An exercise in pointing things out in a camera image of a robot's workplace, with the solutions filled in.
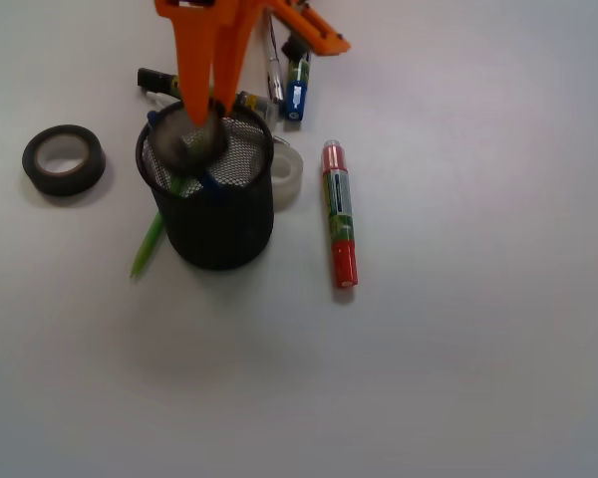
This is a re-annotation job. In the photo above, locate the green plastic pen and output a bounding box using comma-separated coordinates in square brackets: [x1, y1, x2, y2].
[130, 211, 163, 279]

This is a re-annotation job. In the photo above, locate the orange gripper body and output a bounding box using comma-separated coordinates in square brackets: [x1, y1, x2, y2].
[176, 1, 351, 56]

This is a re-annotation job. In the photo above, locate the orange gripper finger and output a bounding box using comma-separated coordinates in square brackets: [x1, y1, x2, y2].
[213, 1, 263, 112]
[154, 1, 214, 125]

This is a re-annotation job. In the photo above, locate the black electrical tape roll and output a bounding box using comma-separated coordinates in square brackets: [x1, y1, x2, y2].
[22, 124, 106, 197]

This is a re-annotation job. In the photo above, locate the translucent clear tape roll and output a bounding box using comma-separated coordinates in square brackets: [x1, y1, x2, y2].
[270, 136, 304, 212]

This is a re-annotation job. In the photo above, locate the black mesh pen holder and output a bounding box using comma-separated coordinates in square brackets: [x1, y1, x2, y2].
[136, 105, 274, 271]

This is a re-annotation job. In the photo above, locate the red green whiteboard marker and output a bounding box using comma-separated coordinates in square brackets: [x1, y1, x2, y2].
[322, 139, 358, 289]

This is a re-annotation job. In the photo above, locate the silver metal pen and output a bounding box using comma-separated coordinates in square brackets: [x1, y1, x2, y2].
[263, 10, 285, 106]

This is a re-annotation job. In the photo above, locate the blue green whiteboard marker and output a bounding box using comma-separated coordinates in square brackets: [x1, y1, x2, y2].
[285, 53, 311, 122]

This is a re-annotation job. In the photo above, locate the blue pen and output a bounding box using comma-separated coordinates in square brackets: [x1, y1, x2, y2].
[148, 112, 220, 195]

